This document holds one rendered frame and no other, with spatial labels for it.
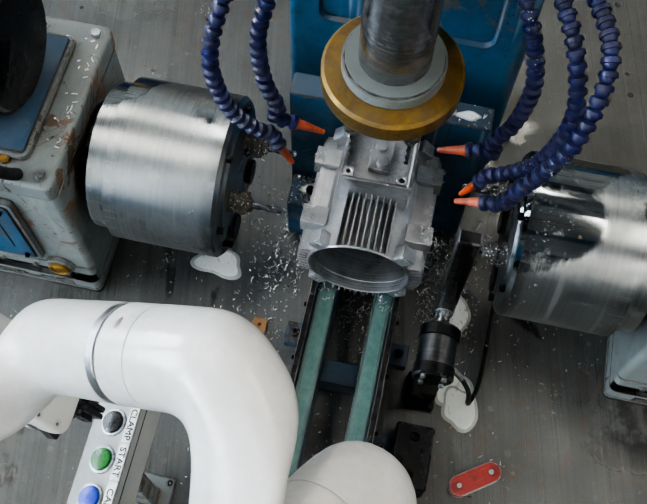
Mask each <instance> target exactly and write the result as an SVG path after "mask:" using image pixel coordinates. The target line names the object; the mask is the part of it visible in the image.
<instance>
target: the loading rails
mask: <svg viewBox="0 0 647 504"><path fill-rule="evenodd" d="M324 283H325V287H324V285H323V282H316V281H315V280H313V279H312V283H311V287H310V292H309V296H308V300H307V302H304V306H305V307H306V308H305V313H304V317H303V321H302V323H298V322H293V321H288V324H287V328H286V332H285V336H284V340H283V343H284V345H285V346H290V347H294V348H296V350H295V355H293V354H292V357H291V359H293V363H292V367H291V371H290V376H291V378H292V381H293V384H294V387H295V390H296V395H297V401H298V409H299V426H298V435H297V441H296V446H295V450H294V454H293V459H292V463H291V467H290V471H289V476H288V478H289V477H290V476H291V475H292V474H293V473H294V472H296V471H297V470H298V469H299V468H300V467H301V466H302V462H303V457H304V453H305V448H306V444H307V439H308V435H309V430H310V426H311V421H312V417H313V412H314V408H315V403H316V399H317V394H318V390H319V388H320V389H325V390H330V391H335V392H339V393H344V394H349V395H354V397H353V402H352V407H351V412H350V417H349V422H348V426H347V431H346V436H345V441H363V442H368V443H371V444H374V445H376V446H378V447H381V448H383V449H384V450H386V451H387V452H389V453H391V447H392V442H393V440H392V439H391V438H387V437H382V436H378V431H375V429H376V424H377V419H378V413H379V408H380V403H381V398H382V392H383V387H384V382H385V379H388V377H389V375H388V374H386V372H387V367H390V368H394V369H399V370H405V369H406V365H407V360H408V354H409V349H410V346H408V345H404V344H399V343H394V342H392V340H393V335H394V330H395V325H397V326H398V325H399V321H397V320H396V319H397V314H398V309H399V304H400V298H401V297H395V298H394V297H393V299H392V298H391V297H392V296H387V295H388V294H387V293H380V294H379V296H378V293H375V295H374V299H373V304H372V309H371V314H370V319H369V324H368V329H367V334H366V339H365V343H364V348H363V353H362V358H361V363H360V366H359V365H354V364H349V363H344V362H340V361H335V360H330V359H325V358H326V354H327V349H328V345H329V340H330V336H331V331H332V327H333V322H334V318H335V313H336V309H337V304H338V300H339V295H340V291H341V287H340V289H338V286H337V285H335V286H334V287H333V288H332V283H330V282H328V281H324ZM320 285H322V286H320ZM318 288H320V289H319V290H318ZM327 288H329V289H332V290H330V291H329V292H327V290H326V289H327ZM337 289H338V290H337ZM333 294H334V295H335V296H336V297H335V296H334V295H333ZM382 295H383V296H382ZM333 296H334V299H333ZM380 296H382V297H380ZM326 297H327V298H330V299H326V301H325V300H323V299H322V298H324V299H325V298H326ZM378 298H379V300H378ZM380 298H381V300H383V301H381V304H380ZM385 301H387V303H385ZM382 303H384V304H382ZM380 306H381V307H383V308H384V309H383V308H381V307H380ZM386 306H387V307H386ZM388 306H390V307H389V308H388ZM379 307H380V308H379ZM391 307H392V309H391ZM386 308H387V310H385V309H386ZM382 309H383V310H382ZM390 309H391V311H390ZM381 310H382V311H383V312H381ZM385 311H386V312H385ZM389 311H390V312H389Z"/></svg>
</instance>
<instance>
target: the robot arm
mask: <svg viewBox="0 0 647 504"><path fill-rule="evenodd" d="M97 402H103V403H109V404H114V405H120V406H126V407H132V408H139V409H145V410H151V411H156V412H163V413H168V414H172V415H174V416H176V417H177V418H178V419H179V420H180V421H181V422H182V423H183V425H184V427H185V428H186V431H187V434H188V437H189V442H190V452H191V483H190V495H189V504H417V500H416V494H415V489H414V486H413V484H412V481H411V478H410V476H409V474H408V472H407V471H406V469H405V468H404V466H403V465H402V464H401V463H400V462H399V461H398V460H397V459H396V458H395V457H394V456H393V455H392V454H390V453H389V452H387V451H386V450H384V449H383V448H381V447H378V446H376V445H374V444H371V443H368V442H363V441H344V442H340V443H337V444H334V445H331V446H329V447H327V448H325V449H324V450H322V451H321V452H319V453H318V454H316V455H315V456H313V457H312V458H311V459H310V460H308V461H307V462H306V463H305V464H304V465H302V466H301V467H300V468H299V469H298V470H297V471H296V472H294V473H293V474H292V475H291V476H290V477H289V478H288V476H289V471H290V467H291V463H292V459H293V454H294V450H295V446H296V441H297V435H298V426H299V409H298V401H297V395H296V390H295V387H294V384H293V381H292V378H291V376H290V374H289V372H288V369H287V367H286V366H285V364H284V362H283V360H282V359H281V357H280V355H279V354H278V352H277V351H276V349H275V348H274V347H273V345H272V344H271V342H270V341H269V340H268V338H267V337H266V336H265V335H264V334H263V333H262V332H261V330H260V329H258V328H257V327H256V326H255V325H254V324H253V323H251V322H250V321H249V320H247V319H246V318H244V317H242V316H241V315H238V314H236V313H234V312H231V311H228V310H224V309H219V308H212V307H201V306H188V305H172V304H155V303H138V302H122V301H99V300H78V299H46V300H42V301H38V302H35V303H33V304H31V305H29V306H28V307H26V308H25V309H23V310H22V311H21V312H20V313H19V314H18V315H16V316H15V318H14V319H13V320H11V319H9V318H8V317H6V316H5V315H3V314H2V313H0V441H2V440H4V439H6V438H8V437H10V436H11V435H13V434H14V433H16V432H17V431H19V430H20V429H22V428H23V427H24V426H25V427H27V428H29V429H32V430H38V429H39V430H40V431H41V432H42V433H43V434H44V435H45V437H46V438H48V439H54V440H57V439H58V437H59V435H60V434H63V433H64V432H65V431H66V430H67V429H68V427H69V425H70V423H71V421H72V419H74V418H77V419H79V420H81V421H84V422H91V421H92V419H98V420H102V418H103V414H101V413H103V412H105V407H103V406H102V405H100V404H98V403H97Z"/></svg>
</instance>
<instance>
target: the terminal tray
mask: <svg viewBox="0 0 647 504"><path fill-rule="evenodd" d="M359 135H361V134H360V133H358V134H357V135H354V146H353V152H354V153H355V154H356V156H355V154H354V153H353V154H352V155H350V153H349V149H350V146H349V143H350V142H351V140H350V134H349V136H348V139H347V144H346V148H345V152H344V157H343V160H342V166H341V170H340V173H339V180H338V181H337V195H338V198H346V194H347V192H348V197H352V195H353V193H354V197H357V198H358V196H359V193H361V198H365V194H367V199H371V195H373V200H377V197H378V196H379V201H381V202H383V199H384V198H385V203H387V204H389V201H390V200H391V205H393V206H395V203H396V202H397V208H399V209H401V210H403V211H404V209H405V208H407V207H408V203H409V198H410V193H411V188H412V183H413V177H414V172H415V167H416V162H417V157H418V152H419V147H420V141H421V138H420V141H419V143H416V144H415V145H414V146H413V147H411V148H412V150H411V151H410V156H409V160H408V165H406V164H404V162H403V161H405V157H404V156H405V155H406V154H407V153H406V149H407V145H406V144H405V143H404V142H400V141H397V142H398V143H399V144H397V143H396V141H390V142H389V141H387V140H379V139H375V138H371V137H368V136H365V135H363V136H364V137H363V136H359ZM361 139H363V141H364V142H365V144H364V143H363V142H362V140H361ZM362 144H364V145H362ZM367 144H368V145H367ZM404 144H405V145H404ZM363 147H364V148H363ZM366 147H367V148H366ZM370 147H371V148H370ZM361 148H363V149H362V150H361ZM395 148H396V151H397V152H395ZM365 149H366V150H365ZM370 149H371V152H370ZM402 149H404V150H402ZM359 151H360V152H359ZM360 155H361V158H360ZM367 157H368V158H369V159H370V160H369V159H368V158H367ZM359 158H360V160H359ZM400 158H402V159H400ZM358 160H359V162H358ZM397 161H399V162H400V163H401V164H400V163H399V162H397ZM352 162H354V163H352ZM402 162H403V163H402ZM393 165H394V167H393ZM358 166H359V167H360V168H361V169H359V168H358ZM401 166H402V167H401ZM404 167H405V169H406V167H407V169H406V170H405V169H403V168H404ZM355 169H356V170H358V171H355ZM390 169H391V173H390ZM399 169H400V171H399ZM401 169H402V170H403V171H404V170H405V171H404V172H402V171H401ZM368 171H369V173H368ZM394 171H396V172H394ZM406 172H408V173H407V175H406V176H405V177H404V175H405V174H406ZM389 173H390V175H389ZM395 173H397V174H396V175H394V174H395ZM386 174H387V175H386ZM380 175H382V176H381V179H382V180H383V181H380V178H378V179H377V177H379V176H380ZM362 176H363V178H361V177H362ZM385 176H386V179H385ZM389 179H390V181H388V180H389ZM393 179H394V180H393ZM395 180H397V181H395ZM392 181H393V182H392ZM385 182H386V183H385ZM387 182H388V183H387ZM395 182H396V184H395Z"/></svg>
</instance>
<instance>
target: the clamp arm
mask: <svg viewBox="0 0 647 504"><path fill-rule="evenodd" d="M482 242H483V233H480V232H475V231H470V230H465V229H460V231H459V234H458V236H457V239H456V242H455V245H454V248H453V251H452V254H451V256H450V259H449V262H448V265H447V268H446V271H445V273H444V276H443V279H442V282H441V285H440V288H439V290H438V293H437V296H436V299H435V302H434V306H433V312H432V313H433V314H434V315H436V316H437V315H438V310H440V312H439V314H441V315H444V314H445V311H448V312H447V313H446V316H447V317H449V316H450V318H451V317H452V316H453V313H454V311H455V309H456V306H457V304H458V301H459V299H460V297H461V294H462V292H463V290H464V287H465V285H466V282H467V280H468V278H469V275H470V273H471V270H472V268H473V266H474V263H475V261H476V258H477V256H478V254H479V251H480V249H481V247H482ZM444 310H445V311H444Z"/></svg>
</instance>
